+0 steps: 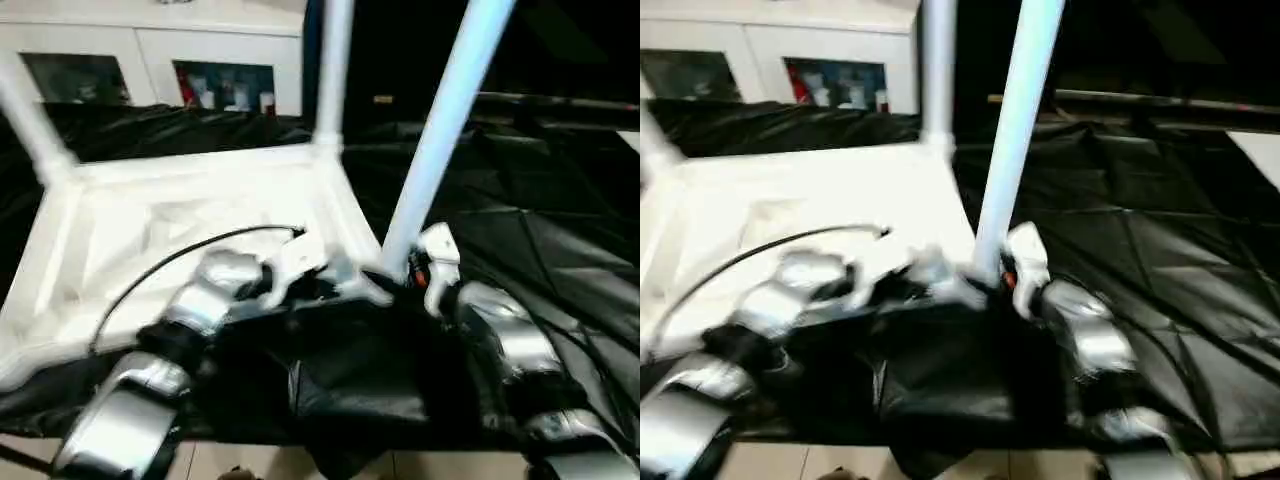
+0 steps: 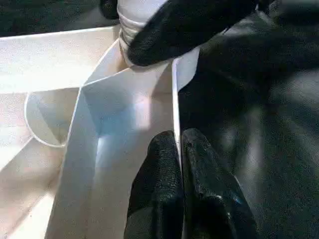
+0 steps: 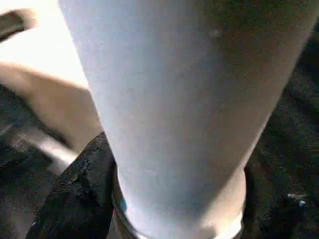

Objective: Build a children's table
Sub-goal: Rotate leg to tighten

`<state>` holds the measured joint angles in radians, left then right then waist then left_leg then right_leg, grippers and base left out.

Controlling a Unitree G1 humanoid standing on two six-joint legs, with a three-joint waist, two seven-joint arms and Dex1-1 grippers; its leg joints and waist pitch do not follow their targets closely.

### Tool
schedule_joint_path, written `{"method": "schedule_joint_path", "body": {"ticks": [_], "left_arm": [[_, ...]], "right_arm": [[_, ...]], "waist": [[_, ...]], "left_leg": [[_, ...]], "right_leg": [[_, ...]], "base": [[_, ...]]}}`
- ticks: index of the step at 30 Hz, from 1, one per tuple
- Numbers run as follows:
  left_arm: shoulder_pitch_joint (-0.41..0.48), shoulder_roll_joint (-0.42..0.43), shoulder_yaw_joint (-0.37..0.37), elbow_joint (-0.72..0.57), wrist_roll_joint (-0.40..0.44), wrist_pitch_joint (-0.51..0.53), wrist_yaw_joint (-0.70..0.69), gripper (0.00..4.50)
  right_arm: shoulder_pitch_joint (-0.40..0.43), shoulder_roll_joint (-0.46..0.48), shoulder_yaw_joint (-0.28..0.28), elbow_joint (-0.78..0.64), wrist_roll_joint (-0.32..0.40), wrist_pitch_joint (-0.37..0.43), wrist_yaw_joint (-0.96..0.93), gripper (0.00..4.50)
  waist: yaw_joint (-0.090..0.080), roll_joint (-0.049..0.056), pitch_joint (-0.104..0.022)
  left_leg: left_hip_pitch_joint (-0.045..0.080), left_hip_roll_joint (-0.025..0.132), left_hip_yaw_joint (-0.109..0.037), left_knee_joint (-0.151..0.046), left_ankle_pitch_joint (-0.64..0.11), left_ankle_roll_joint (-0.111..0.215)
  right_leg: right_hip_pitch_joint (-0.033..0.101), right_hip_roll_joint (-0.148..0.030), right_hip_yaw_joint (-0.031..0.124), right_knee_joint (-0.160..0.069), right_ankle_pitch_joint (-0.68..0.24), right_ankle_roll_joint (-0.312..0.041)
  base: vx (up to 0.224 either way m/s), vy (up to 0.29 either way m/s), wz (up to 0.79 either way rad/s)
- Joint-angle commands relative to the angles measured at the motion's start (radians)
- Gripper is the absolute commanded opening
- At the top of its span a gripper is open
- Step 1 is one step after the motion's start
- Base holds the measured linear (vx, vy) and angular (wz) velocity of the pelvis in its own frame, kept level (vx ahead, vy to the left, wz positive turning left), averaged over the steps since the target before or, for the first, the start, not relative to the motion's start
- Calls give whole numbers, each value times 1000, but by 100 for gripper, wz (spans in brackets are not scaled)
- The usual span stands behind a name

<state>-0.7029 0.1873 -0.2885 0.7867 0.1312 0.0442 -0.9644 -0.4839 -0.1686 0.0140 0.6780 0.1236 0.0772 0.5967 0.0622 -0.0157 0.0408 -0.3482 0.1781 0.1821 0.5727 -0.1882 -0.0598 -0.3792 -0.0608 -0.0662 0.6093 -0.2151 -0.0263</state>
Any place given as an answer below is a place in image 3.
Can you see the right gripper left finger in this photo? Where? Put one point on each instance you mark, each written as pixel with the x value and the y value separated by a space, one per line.
pixel 79 194

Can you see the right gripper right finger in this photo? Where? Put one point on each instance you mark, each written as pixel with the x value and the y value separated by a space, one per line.
pixel 274 211

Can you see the white plastic table top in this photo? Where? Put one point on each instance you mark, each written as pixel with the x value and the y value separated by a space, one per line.
pixel 49 62

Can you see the white plastic table leg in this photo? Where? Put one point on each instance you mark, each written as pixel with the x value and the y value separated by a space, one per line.
pixel 174 87

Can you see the black mat cover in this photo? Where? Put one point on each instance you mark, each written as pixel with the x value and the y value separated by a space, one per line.
pixel 294 112

